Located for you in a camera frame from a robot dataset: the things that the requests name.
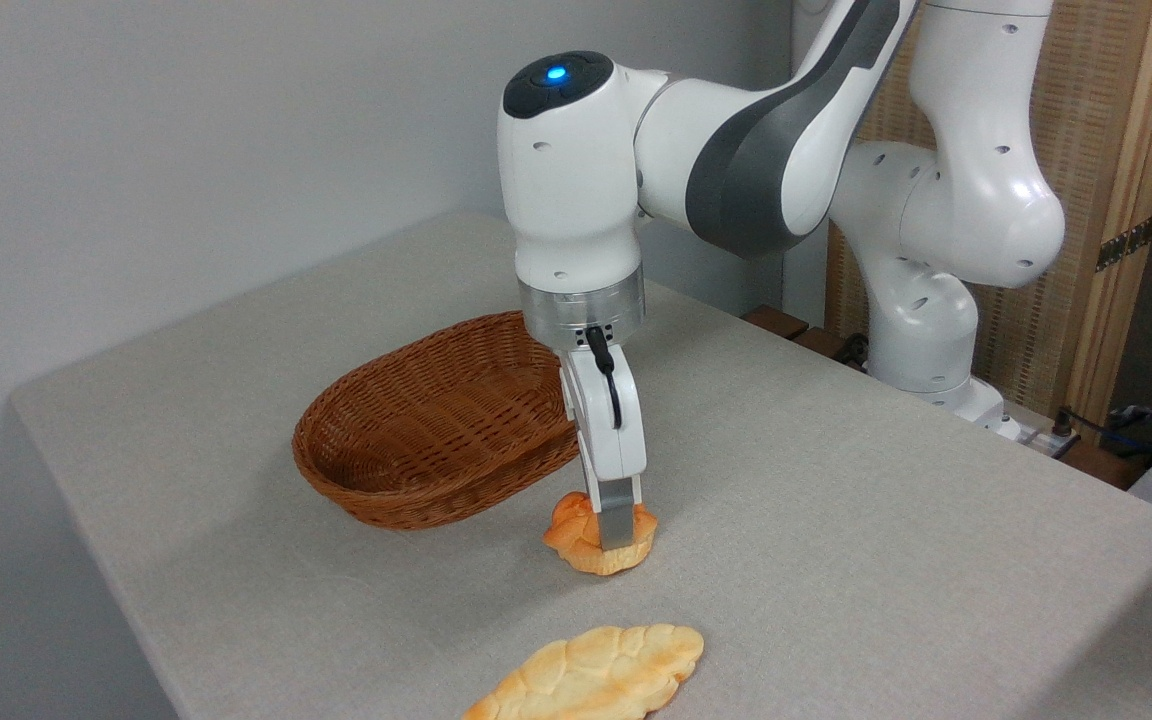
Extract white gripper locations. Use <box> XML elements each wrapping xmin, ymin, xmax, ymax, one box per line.
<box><xmin>559</xmin><ymin>344</ymin><xmax>650</xmax><ymax>552</ymax></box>

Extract round knotted bread roll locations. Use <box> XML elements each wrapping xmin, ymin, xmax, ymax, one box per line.
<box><xmin>541</xmin><ymin>491</ymin><xmax>660</xmax><ymax>578</ymax></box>

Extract long flat braided bread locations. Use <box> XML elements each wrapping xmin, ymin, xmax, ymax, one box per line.
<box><xmin>462</xmin><ymin>623</ymin><xmax>706</xmax><ymax>720</ymax></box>

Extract brown wicker oval basket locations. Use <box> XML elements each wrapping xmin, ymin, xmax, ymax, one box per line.
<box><xmin>292</xmin><ymin>310</ymin><xmax>583</xmax><ymax>532</ymax></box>

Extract dark metal screen hinge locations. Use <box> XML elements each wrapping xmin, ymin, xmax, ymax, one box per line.
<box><xmin>1095</xmin><ymin>214</ymin><xmax>1152</xmax><ymax>274</ymax></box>

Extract wooden rattan folding screen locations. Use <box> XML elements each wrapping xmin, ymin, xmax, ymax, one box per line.
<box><xmin>825</xmin><ymin>0</ymin><xmax>1152</xmax><ymax>433</ymax></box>

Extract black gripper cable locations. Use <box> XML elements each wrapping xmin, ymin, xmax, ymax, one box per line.
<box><xmin>583</xmin><ymin>325</ymin><xmax>626</xmax><ymax>432</ymax></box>

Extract black power cable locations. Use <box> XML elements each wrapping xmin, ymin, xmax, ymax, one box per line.
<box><xmin>1048</xmin><ymin>404</ymin><xmax>1152</xmax><ymax>469</ymax></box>

